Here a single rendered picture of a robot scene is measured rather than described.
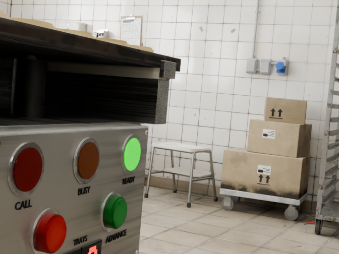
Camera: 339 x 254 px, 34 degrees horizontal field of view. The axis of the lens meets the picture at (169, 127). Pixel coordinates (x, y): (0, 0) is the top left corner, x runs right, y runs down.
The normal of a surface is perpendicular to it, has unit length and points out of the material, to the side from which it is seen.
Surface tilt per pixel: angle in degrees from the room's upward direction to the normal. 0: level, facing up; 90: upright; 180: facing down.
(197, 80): 90
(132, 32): 89
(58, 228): 90
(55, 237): 90
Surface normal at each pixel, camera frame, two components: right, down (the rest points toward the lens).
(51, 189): 0.91, 0.10
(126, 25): -0.45, 0.01
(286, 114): -0.14, 0.07
